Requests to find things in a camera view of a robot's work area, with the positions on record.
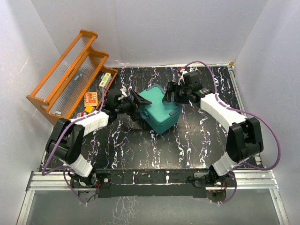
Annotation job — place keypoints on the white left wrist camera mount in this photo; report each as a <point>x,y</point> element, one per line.
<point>124,91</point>

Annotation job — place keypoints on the aluminium frame rail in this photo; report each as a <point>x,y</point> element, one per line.
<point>244,178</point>

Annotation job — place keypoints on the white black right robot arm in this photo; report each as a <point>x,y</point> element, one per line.
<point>244,137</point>

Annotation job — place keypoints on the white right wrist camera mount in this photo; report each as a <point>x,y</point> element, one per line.
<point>182,72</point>

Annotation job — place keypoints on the red white small packet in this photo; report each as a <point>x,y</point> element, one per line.
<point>81,114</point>

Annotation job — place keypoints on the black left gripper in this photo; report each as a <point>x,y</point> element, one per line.
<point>135,114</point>

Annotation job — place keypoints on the orange wooden shelf rack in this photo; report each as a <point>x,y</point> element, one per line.
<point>62,89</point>

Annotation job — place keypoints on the orange snack packet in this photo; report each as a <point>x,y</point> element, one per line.
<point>90,101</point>

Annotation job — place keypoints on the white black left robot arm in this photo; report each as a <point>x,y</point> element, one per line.
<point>65,141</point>

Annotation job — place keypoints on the yellow white small box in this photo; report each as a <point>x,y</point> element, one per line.
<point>105,80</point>

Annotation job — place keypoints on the teal medicine kit box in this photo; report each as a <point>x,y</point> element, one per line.
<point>160,115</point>

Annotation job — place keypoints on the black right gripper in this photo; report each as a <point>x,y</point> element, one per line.
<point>172,87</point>

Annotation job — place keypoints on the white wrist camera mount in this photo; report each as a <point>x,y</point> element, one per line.
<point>182,72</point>
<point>124,91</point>

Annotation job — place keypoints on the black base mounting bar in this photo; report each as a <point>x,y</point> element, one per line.
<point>152,182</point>

